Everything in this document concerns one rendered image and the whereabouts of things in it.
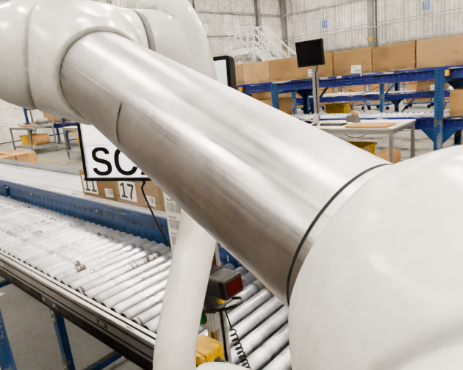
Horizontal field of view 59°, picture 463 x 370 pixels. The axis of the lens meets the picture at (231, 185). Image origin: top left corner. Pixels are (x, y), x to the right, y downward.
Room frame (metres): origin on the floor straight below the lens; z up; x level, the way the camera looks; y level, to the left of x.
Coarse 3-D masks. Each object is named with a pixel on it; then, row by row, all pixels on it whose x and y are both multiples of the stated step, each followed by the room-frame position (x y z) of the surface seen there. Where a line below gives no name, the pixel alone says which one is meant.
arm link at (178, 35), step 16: (144, 0) 0.66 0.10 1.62; (160, 0) 0.65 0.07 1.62; (176, 0) 0.66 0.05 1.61; (144, 16) 0.60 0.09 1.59; (160, 16) 0.62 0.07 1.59; (176, 16) 0.64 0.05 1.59; (192, 16) 0.65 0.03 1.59; (160, 32) 0.60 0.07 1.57; (176, 32) 0.62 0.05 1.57; (192, 32) 0.64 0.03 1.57; (160, 48) 0.59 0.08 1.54; (176, 48) 0.61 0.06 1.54; (192, 48) 0.63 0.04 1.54; (208, 48) 0.66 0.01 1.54; (192, 64) 0.62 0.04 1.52; (208, 64) 0.64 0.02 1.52
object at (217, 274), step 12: (216, 276) 0.81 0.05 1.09; (228, 276) 0.81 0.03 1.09; (240, 276) 0.82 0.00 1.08; (216, 288) 0.79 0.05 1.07; (228, 288) 0.78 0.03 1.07; (240, 288) 0.81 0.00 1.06; (204, 300) 0.84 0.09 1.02; (216, 300) 0.83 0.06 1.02; (204, 312) 0.84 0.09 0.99; (216, 312) 0.82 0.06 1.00
